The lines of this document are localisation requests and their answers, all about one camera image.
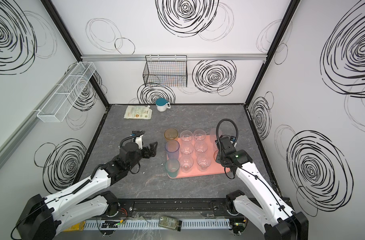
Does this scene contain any blue glass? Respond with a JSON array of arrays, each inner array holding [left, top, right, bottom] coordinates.
[[165, 140, 180, 160]]

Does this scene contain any amber glass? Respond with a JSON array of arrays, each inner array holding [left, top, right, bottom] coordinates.
[[164, 128, 178, 142]]

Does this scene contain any frosted textured glass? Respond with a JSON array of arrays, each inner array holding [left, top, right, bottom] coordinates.
[[209, 128, 217, 144]]

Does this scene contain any teal glass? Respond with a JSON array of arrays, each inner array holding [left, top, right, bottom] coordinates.
[[165, 159, 180, 179]]

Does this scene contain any pink tray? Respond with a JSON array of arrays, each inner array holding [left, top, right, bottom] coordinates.
[[165, 137, 230, 179]]

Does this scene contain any clear faceted glass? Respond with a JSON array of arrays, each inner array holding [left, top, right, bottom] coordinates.
[[180, 130, 193, 143]]

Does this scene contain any clear tall glass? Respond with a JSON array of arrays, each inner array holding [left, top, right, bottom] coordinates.
[[179, 155, 194, 173]]

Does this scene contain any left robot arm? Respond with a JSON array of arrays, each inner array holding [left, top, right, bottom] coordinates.
[[14, 142, 158, 240]]

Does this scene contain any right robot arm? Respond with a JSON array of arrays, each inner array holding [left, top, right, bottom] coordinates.
[[216, 137, 309, 240]]

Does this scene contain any organic sugar pouch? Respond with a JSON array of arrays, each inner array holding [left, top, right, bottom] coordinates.
[[124, 106, 152, 120]]

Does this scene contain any white cup teal lid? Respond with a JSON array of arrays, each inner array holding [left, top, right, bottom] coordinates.
[[155, 98, 171, 112]]

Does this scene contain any clear green bottle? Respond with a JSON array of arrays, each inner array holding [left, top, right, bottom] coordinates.
[[158, 216, 182, 232]]

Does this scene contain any yellow liquid bottle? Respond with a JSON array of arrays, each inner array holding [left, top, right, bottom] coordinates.
[[64, 221, 86, 232]]

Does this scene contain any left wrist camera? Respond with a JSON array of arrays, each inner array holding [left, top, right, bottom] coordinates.
[[132, 131, 145, 150]]

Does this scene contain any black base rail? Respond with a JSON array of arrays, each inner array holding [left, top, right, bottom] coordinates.
[[118, 198, 235, 217]]

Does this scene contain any white cable duct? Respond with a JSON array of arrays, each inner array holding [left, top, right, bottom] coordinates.
[[83, 218, 231, 231]]

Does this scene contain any black wire basket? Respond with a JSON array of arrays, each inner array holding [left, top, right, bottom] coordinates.
[[142, 55, 188, 88]]

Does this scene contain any white wire shelf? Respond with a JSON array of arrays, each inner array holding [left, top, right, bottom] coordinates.
[[37, 62, 96, 123]]

